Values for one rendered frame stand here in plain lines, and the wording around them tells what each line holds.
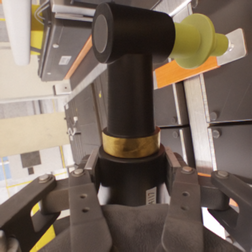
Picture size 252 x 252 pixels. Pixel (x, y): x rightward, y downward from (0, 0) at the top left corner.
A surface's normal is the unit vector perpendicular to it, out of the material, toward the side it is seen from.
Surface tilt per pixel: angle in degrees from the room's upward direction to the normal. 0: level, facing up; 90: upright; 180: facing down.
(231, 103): 0
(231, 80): 0
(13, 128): 90
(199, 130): 0
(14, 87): 90
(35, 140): 90
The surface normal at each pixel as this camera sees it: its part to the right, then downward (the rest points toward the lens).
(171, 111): -0.87, 0.15
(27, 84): 0.47, -0.05
